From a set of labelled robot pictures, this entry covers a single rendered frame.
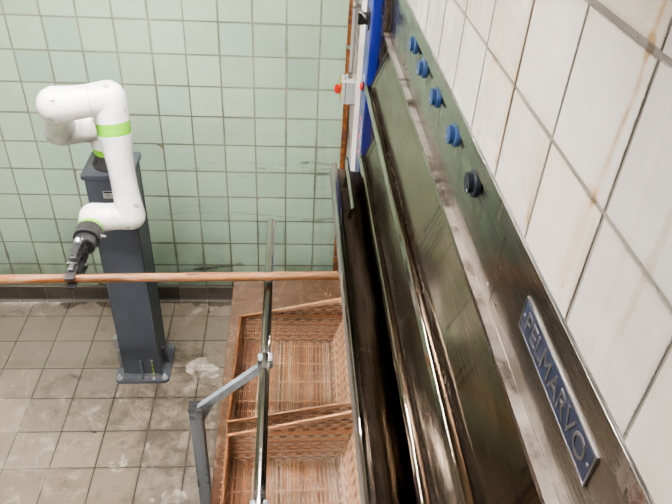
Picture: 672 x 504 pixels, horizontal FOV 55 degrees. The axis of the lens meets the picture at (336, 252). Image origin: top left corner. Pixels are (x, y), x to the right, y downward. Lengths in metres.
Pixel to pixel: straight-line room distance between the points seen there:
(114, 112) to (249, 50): 0.98
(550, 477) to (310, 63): 2.56
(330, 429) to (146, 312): 1.27
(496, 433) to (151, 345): 2.55
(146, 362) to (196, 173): 0.99
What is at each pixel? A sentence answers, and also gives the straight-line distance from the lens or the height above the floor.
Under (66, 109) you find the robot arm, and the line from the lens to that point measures 2.33.
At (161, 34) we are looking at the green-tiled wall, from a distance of 3.17.
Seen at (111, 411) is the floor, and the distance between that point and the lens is 3.44.
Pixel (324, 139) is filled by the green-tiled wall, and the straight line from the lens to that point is 3.32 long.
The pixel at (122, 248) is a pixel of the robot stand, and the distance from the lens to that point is 3.00.
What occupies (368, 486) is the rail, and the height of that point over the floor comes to 1.44.
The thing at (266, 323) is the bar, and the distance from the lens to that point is 2.04.
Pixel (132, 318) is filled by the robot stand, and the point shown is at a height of 0.41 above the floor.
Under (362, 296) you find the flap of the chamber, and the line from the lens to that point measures 1.79.
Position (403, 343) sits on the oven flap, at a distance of 1.58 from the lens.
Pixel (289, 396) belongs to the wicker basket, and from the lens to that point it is 2.61.
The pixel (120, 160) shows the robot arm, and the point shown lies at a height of 1.44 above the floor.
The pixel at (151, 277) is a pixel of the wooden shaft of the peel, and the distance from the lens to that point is 2.20.
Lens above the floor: 2.57
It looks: 37 degrees down
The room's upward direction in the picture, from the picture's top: 4 degrees clockwise
